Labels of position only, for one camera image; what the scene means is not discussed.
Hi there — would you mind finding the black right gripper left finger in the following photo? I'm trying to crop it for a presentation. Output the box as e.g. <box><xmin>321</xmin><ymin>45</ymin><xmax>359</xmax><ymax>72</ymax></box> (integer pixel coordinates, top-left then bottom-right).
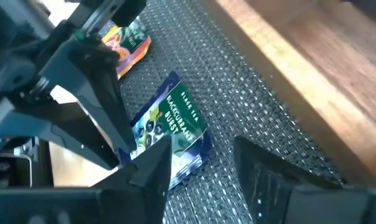
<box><xmin>0</xmin><ymin>136</ymin><xmax>172</xmax><ymax>224</ymax></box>

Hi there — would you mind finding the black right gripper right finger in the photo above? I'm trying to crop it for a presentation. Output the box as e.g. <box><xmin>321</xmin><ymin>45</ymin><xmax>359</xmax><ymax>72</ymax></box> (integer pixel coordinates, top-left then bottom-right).
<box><xmin>233</xmin><ymin>136</ymin><xmax>376</xmax><ymax>224</ymax></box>

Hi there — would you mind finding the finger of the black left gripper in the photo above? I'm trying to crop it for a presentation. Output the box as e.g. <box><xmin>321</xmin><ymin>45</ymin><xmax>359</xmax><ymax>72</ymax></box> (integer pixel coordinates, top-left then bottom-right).
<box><xmin>0</xmin><ymin>102</ymin><xmax>120</xmax><ymax>170</ymax></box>
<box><xmin>40</xmin><ymin>39</ymin><xmax>136</xmax><ymax>154</ymax></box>

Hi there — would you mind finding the red tea packet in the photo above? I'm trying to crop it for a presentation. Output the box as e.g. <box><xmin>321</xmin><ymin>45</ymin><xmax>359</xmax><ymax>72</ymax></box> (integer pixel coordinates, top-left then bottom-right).
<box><xmin>100</xmin><ymin>17</ymin><xmax>153</xmax><ymax>80</ymax></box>

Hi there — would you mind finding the dark purple tea packet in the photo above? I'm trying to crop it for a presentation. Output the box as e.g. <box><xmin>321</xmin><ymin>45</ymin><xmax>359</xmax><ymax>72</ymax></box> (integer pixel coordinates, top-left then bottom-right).
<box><xmin>118</xmin><ymin>70</ymin><xmax>212</xmax><ymax>190</ymax></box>

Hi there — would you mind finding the wooden three-compartment tea box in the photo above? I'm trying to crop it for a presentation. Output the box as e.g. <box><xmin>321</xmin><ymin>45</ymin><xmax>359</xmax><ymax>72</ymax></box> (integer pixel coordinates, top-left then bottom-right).
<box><xmin>200</xmin><ymin>0</ymin><xmax>376</xmax><ymax>187</ymax></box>

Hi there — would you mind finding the grey woven placemat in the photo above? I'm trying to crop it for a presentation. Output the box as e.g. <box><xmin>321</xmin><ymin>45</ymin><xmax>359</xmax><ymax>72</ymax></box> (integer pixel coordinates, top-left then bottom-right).
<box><xmin>97</xmin><ymin>0</ymin><xmax>347</xmax><ymax>224</ymax></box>

